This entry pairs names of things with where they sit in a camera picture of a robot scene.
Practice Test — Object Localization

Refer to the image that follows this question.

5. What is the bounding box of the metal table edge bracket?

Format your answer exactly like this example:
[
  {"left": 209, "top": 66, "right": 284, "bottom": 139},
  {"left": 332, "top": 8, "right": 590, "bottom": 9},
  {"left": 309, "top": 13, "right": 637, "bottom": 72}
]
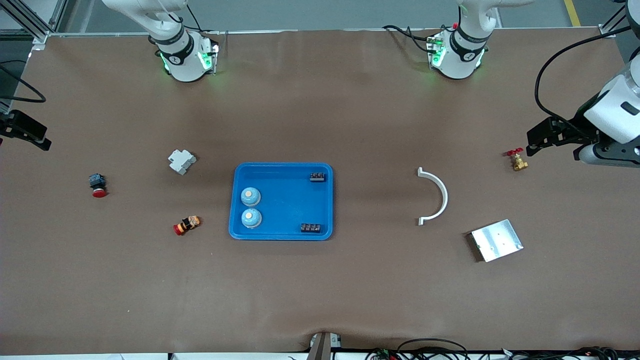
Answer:
[{"left": 307, "top": 331, "right": 343, "bottom": 360}]

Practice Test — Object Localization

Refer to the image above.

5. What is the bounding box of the aluminium frame post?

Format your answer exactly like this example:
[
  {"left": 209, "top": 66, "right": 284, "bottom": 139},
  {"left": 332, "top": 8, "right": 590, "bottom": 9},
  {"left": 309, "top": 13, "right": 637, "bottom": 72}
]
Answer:
[
  {"left": 0, "top": 0, "right": 68, "bottom": 45},
  {"left": 597, "top": 0, "right": 640, "bottom": 40}
]

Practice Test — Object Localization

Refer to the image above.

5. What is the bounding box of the black cable loop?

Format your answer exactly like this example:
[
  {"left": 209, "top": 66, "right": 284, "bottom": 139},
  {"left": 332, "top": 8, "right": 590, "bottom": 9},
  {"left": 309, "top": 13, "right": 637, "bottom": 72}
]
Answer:
[{"left": 396, "top": 338, "right": 469, "bottom": 360}]

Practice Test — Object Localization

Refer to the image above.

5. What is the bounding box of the blue plastic tray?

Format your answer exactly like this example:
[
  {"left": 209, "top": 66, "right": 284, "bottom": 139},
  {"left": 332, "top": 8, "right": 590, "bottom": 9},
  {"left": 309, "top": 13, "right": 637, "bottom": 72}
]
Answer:
[{"left": 228, "top": 162, "right": 334, "bottom": 241}]

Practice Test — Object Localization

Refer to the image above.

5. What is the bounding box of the brass valve red handle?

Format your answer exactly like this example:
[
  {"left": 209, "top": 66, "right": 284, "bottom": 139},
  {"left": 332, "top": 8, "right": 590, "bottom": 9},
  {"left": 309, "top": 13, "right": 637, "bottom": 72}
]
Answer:
[{"left": 505, "top": 147, "right": 530, "bottom": 172}]

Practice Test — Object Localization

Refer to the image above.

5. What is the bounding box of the silver metal plate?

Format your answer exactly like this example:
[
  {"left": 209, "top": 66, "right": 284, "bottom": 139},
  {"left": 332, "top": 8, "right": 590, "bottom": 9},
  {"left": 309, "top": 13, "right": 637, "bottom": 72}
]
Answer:
[{"left": 469, "top": 218, "right": 525, "bottom": 263}]

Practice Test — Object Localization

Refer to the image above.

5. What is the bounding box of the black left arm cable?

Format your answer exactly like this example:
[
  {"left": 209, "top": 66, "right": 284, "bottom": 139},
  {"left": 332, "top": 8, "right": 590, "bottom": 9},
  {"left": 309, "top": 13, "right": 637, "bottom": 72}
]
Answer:
[{"left": 534, "top": 25, "right": 640, "bottom": 141}]

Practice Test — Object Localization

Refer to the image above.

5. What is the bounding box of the white curved plastic clamp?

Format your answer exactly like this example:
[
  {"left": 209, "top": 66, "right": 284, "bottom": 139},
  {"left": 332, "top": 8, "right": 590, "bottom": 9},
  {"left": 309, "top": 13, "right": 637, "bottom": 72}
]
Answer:
[{"left": 417, "top": 167, "right": 449, "bottom": 226}]

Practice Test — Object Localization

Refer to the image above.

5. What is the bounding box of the red emergency stop yellow collar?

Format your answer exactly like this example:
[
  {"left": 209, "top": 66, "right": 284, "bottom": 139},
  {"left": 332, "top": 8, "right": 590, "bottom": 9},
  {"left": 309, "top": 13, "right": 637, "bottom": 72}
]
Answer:
[{"left": 173, "top": 215, "right": 202, "bottom": 237}]

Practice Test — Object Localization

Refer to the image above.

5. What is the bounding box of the black left base cable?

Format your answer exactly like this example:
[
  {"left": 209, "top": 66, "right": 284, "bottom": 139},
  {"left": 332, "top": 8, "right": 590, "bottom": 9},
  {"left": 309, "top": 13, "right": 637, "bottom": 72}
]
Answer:
[{"left": 381, "top": 24, "right": 432, "bottom": 54}]

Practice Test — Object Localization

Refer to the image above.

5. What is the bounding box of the red push button black body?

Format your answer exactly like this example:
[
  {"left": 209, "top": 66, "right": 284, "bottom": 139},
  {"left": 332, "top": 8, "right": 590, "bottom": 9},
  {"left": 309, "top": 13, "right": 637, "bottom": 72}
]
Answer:
[{"left": 88, "top": 173, "right": 109, "bottom": 199}]

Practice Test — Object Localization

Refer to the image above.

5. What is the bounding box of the white circuit breaker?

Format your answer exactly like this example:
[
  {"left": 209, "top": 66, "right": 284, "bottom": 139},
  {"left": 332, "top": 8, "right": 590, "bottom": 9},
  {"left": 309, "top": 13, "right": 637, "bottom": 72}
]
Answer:
[{"left": 168, "top": 149, "right": 197, "bottom": 176}]

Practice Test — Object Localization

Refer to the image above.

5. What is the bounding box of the mixed cable bundle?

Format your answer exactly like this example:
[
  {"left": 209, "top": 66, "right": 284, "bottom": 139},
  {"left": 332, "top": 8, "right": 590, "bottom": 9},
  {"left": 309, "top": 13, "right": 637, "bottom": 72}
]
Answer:
[{"left": 365, "top": 346, "right": 640, "bottom": 360}]

